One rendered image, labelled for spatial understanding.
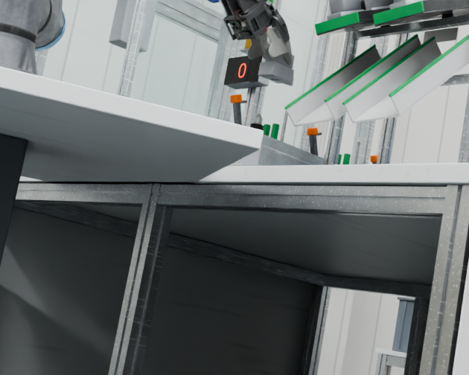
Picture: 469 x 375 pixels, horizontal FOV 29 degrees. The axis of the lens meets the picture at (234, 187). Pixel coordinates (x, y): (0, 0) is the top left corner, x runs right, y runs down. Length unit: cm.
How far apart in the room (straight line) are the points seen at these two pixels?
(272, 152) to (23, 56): 52
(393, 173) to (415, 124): 401
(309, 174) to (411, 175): 21
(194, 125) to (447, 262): 41
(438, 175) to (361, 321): 385
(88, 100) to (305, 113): 67
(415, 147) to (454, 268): 408
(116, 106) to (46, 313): 138
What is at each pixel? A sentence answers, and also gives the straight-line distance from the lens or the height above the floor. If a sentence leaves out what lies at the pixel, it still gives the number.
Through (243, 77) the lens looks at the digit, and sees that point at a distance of 226.
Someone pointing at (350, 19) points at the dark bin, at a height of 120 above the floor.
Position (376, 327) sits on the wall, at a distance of 521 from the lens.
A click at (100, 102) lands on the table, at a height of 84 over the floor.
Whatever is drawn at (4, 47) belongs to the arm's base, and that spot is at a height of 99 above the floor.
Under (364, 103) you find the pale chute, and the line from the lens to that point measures 175.
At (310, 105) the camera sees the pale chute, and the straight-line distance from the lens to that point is 185.
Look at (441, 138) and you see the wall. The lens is 547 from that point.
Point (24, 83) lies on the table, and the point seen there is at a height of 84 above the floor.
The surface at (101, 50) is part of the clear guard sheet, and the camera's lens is 341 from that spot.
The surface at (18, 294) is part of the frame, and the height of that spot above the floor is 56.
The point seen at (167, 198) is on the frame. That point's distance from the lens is 180.
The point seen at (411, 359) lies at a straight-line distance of 305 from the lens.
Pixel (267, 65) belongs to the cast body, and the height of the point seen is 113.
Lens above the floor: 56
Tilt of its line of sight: 9 degrees up
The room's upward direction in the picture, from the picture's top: 11 degrees clockwise
